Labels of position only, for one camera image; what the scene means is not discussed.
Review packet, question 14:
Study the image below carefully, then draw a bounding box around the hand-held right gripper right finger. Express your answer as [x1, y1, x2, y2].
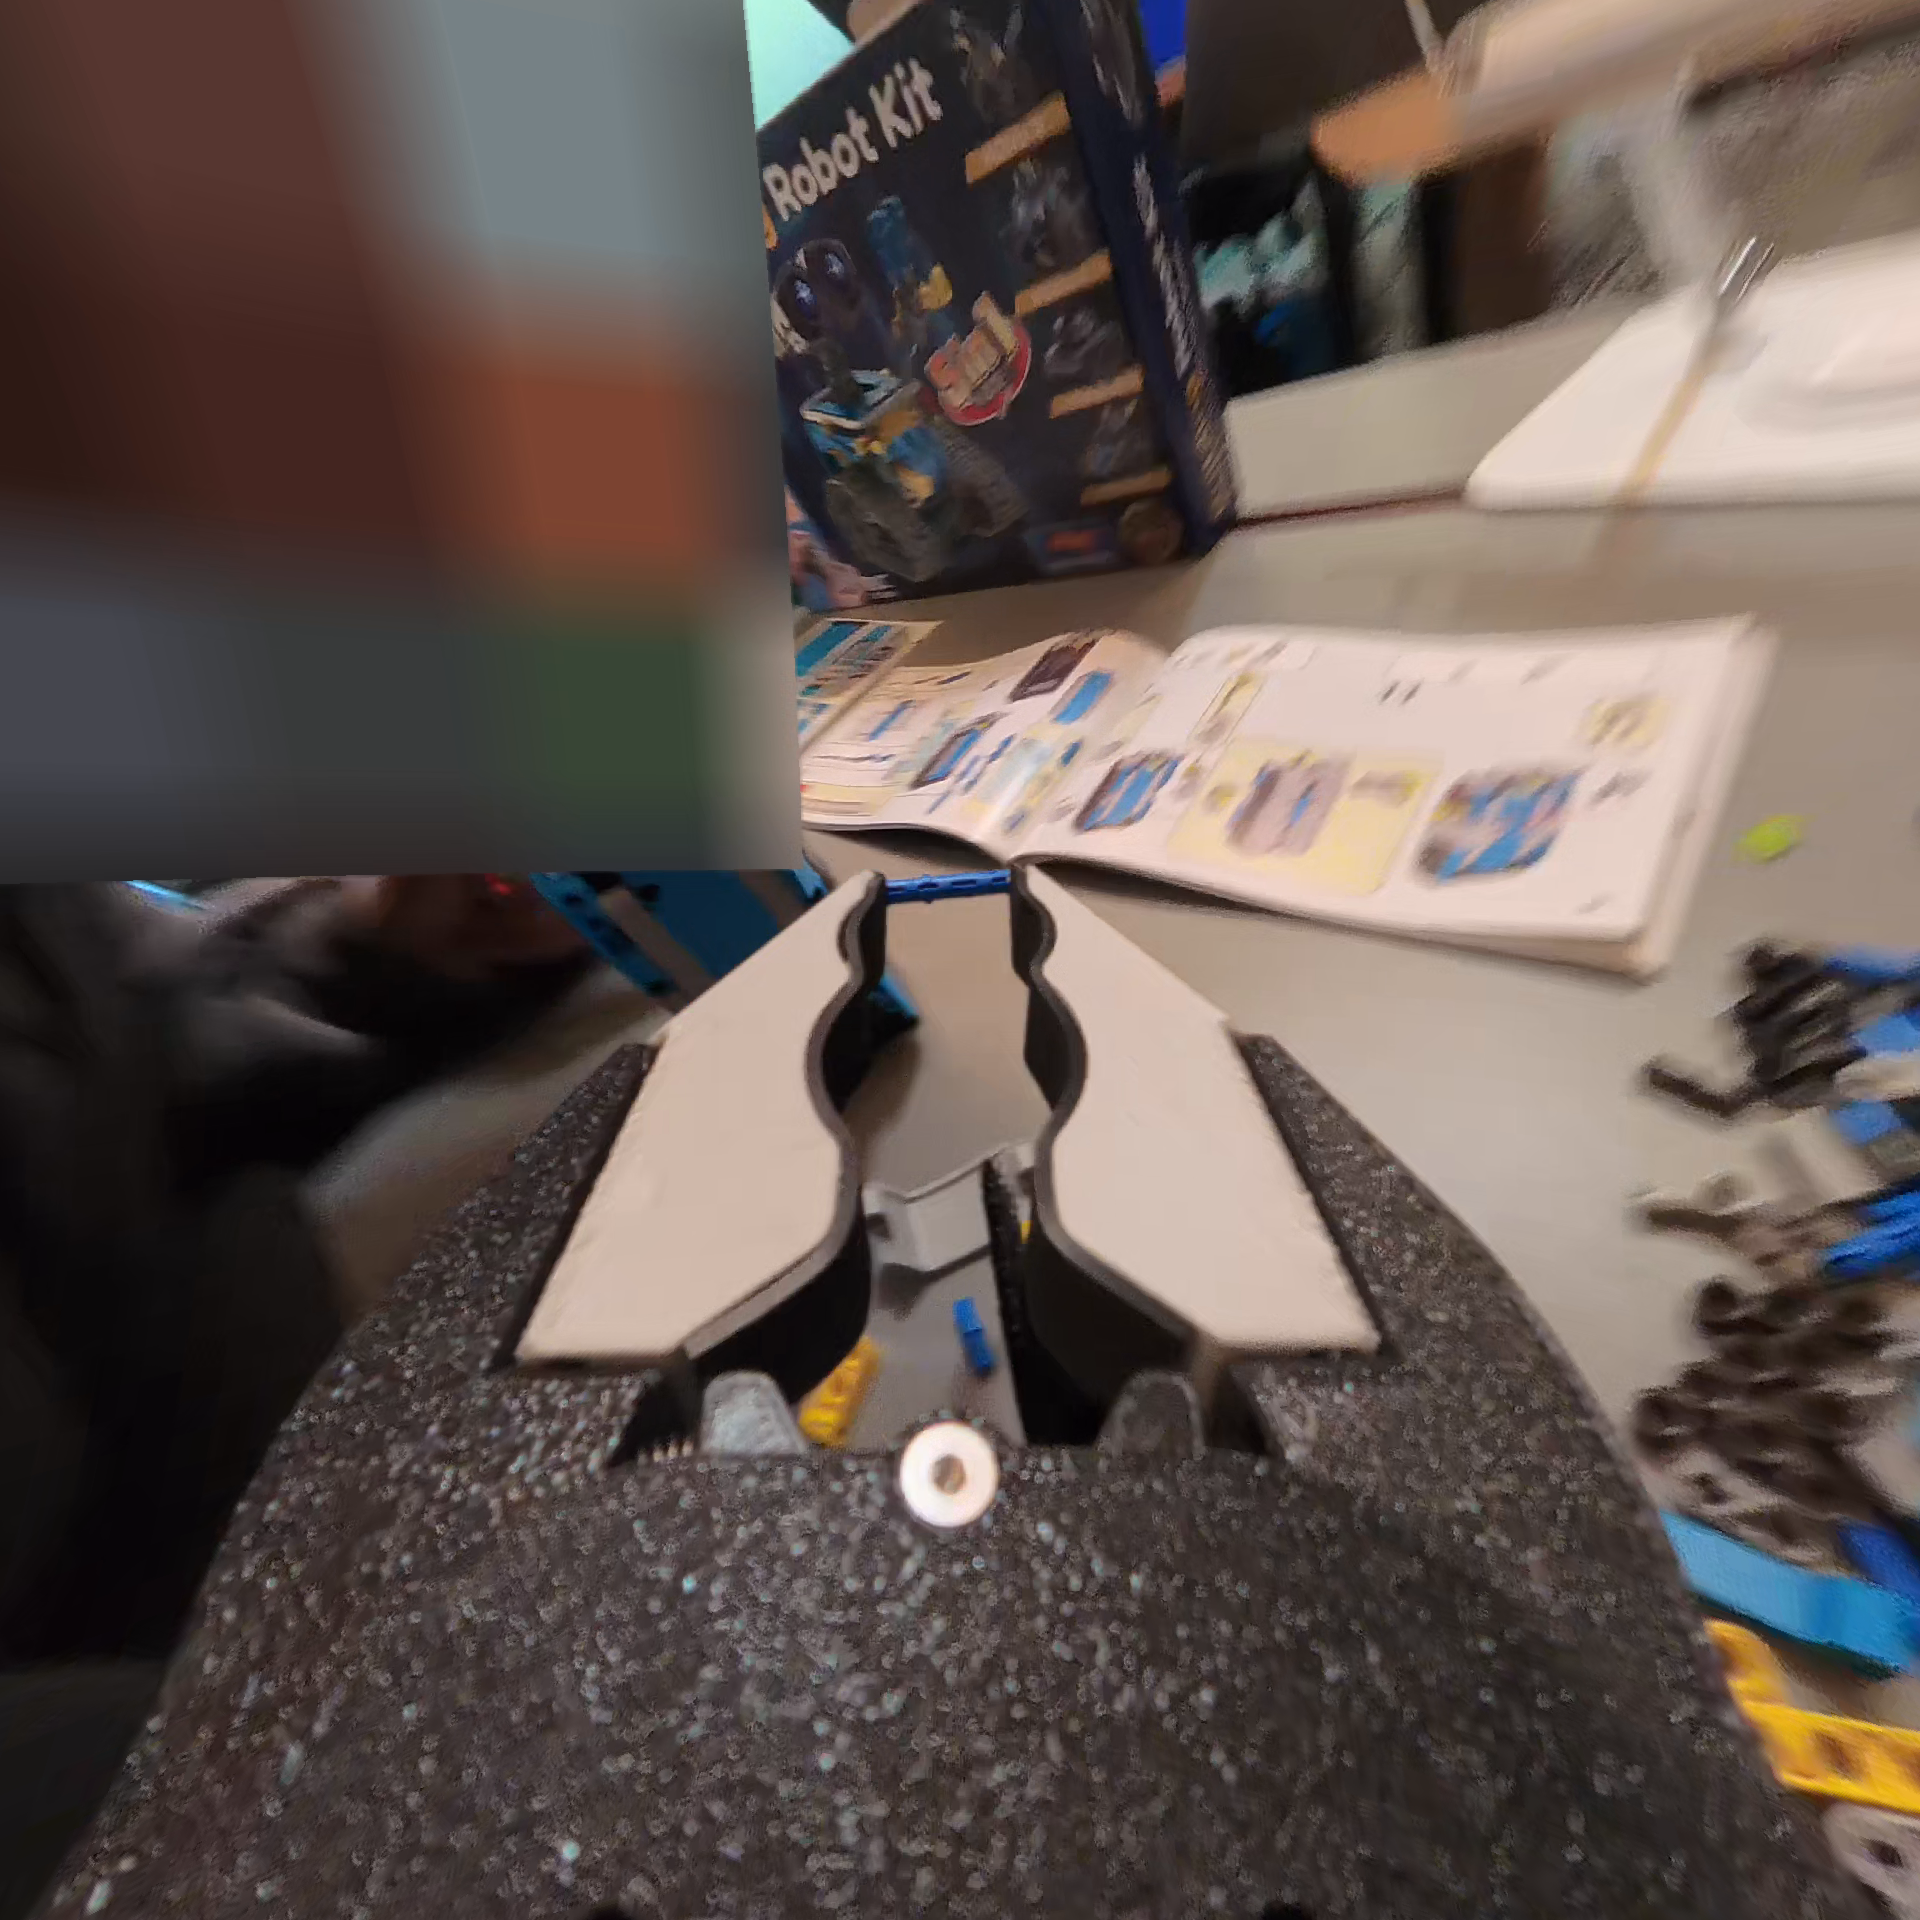
[1008, 859, 1384, 1418]

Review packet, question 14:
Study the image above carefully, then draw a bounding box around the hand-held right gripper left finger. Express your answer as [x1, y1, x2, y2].
[516, 874, 896, 1405]

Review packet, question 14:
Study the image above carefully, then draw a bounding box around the grey toy brick bracket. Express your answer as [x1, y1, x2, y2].
[863, 1157, 1013, 1321]

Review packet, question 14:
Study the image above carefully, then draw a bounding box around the small yellow toy brick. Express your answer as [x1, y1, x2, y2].
[800, 1341, 885, 1442]

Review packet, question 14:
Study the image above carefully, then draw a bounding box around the grey blue toy brick assembly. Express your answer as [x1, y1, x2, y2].
[526, 865, 1016, 1038]

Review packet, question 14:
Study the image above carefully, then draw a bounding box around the brick instruction booklet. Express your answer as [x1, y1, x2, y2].
[795, 616, 1779, 984]

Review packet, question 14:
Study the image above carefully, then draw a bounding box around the pile of small toy bricks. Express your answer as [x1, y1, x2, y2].
[1630, 940, 1920, 1920]

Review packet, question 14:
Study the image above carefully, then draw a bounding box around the person's left forearm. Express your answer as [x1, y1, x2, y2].
[0, 880, 646, 1682]

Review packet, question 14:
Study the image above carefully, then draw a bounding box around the grey desk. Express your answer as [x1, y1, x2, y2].
[301, 301, 1920, 1920]

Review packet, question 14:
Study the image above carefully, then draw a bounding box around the white desk stand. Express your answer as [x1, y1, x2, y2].
[1440, 0, 1920, 512]

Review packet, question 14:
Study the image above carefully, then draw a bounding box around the blue sticker sheet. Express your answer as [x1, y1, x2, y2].
[792, 616, 936, 758]

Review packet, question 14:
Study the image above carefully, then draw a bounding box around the toy robot kit box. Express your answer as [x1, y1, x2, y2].
[757, 0, 1239, 596]

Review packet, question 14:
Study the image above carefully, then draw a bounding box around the tan board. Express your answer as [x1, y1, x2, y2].
[1311, 62, 1560, 187]

